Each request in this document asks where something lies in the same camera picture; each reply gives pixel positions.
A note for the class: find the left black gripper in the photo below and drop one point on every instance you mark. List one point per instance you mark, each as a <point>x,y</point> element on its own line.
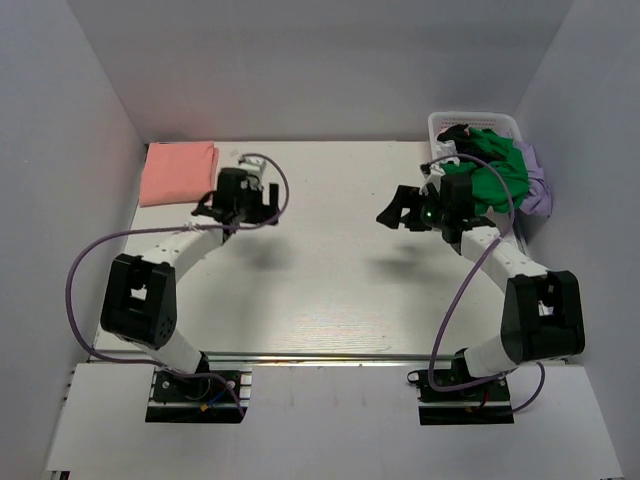
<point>264,212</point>

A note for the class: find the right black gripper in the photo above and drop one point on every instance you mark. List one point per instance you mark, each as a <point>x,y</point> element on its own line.
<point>407,197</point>

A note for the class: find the salmon pink t shirt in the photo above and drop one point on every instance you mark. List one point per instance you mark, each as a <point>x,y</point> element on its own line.
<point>177,172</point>

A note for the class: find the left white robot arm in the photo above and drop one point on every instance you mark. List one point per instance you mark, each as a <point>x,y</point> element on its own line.
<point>140,304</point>

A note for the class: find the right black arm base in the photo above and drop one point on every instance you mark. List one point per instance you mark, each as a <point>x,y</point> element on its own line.
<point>486,404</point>

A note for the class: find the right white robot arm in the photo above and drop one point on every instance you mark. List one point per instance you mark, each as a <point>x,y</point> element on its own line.
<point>542,315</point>

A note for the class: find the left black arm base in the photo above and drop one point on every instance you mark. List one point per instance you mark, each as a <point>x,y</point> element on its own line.
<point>178,400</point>

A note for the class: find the green t shirt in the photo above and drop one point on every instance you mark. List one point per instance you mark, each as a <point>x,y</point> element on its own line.
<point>507,167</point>

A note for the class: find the white t shirt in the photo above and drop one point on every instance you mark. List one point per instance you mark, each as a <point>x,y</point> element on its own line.
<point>446,149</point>

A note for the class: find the black t shirt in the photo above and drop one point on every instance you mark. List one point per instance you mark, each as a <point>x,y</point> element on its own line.
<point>465,142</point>

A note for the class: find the lavender t shirt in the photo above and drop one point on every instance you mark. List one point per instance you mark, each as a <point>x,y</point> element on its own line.
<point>538,200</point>

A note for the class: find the white plastic laundry basket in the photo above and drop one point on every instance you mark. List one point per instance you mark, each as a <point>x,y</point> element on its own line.
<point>502,124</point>

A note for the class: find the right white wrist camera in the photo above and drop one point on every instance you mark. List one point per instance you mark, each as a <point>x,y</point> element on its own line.
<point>433,172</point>

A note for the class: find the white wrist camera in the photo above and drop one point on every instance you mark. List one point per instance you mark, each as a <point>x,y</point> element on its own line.
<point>254,167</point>
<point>433,172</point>

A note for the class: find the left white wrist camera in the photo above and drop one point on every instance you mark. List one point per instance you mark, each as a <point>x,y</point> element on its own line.
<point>254,167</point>

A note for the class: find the aluminium table edge rail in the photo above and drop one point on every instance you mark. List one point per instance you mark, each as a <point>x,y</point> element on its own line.
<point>265,357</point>

